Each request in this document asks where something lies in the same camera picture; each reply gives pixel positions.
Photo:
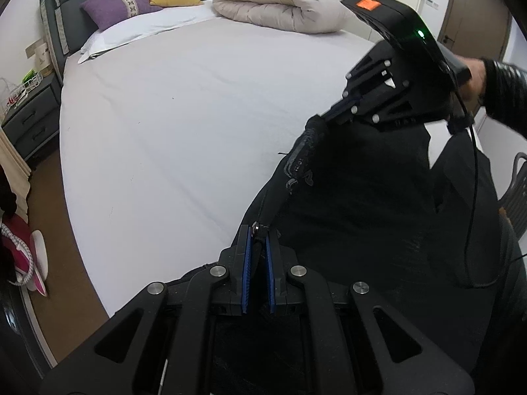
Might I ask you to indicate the white bed mattress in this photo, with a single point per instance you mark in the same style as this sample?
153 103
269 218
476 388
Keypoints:
165 141

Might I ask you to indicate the black hanging garment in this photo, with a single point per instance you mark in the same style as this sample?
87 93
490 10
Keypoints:
8 200

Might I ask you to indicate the beige curtain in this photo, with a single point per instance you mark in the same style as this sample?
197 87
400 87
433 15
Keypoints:
17 172

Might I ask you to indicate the black denim pants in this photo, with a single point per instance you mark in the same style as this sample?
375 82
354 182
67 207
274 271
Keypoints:
415 214

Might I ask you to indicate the rolled beige duvet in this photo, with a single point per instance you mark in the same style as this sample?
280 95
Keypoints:
302 16

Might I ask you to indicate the purple pillow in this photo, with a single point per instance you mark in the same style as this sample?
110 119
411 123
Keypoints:
106 13

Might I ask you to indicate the brown wooden door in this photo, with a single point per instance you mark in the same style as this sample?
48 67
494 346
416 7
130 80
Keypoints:
475 28

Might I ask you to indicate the white flat pillow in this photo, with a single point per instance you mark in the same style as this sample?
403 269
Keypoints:
144 26

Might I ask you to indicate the person's right hand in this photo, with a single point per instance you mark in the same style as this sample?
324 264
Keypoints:
474 88

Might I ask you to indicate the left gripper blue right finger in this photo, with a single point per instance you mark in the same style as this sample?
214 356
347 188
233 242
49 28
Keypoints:
285 276

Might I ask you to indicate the dark grey nightstand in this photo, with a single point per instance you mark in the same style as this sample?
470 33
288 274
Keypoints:
33 126

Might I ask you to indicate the black sleeved right forearm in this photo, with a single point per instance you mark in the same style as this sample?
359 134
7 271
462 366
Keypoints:
505 95

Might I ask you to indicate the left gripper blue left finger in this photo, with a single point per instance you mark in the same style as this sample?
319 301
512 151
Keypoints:
237 260

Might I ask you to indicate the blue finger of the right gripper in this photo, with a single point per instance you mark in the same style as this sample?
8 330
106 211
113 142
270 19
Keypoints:
335 109

